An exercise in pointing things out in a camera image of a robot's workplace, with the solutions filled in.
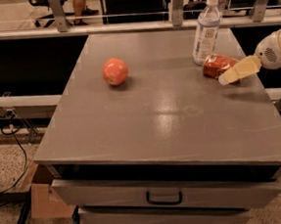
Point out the red apple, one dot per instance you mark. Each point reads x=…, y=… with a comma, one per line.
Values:
x=115, y=71

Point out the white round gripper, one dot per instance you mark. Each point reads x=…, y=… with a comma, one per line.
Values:
x=267, y=52

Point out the grey drawer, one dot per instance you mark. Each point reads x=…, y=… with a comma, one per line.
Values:
x=135, y=215
x=195, y=194

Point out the clear plastic water bottle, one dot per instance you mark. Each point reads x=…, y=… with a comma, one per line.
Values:
x=206, y=32

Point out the metal railing frame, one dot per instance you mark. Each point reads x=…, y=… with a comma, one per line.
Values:
x=17, y=18

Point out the grey middle drawer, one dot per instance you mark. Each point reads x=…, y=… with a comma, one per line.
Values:
x=135, y=215

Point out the crushed red coke can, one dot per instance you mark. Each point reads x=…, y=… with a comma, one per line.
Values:
x=216, y=64

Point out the person's legs background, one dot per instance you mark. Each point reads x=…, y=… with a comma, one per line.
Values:
x=80, y=9

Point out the cardboard box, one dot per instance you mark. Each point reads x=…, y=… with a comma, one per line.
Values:
x=45, y=202

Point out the black drawer handle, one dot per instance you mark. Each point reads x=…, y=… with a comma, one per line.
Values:
x=154, y=199

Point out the grey top drawer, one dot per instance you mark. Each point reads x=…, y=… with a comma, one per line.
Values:
x=195, y=194

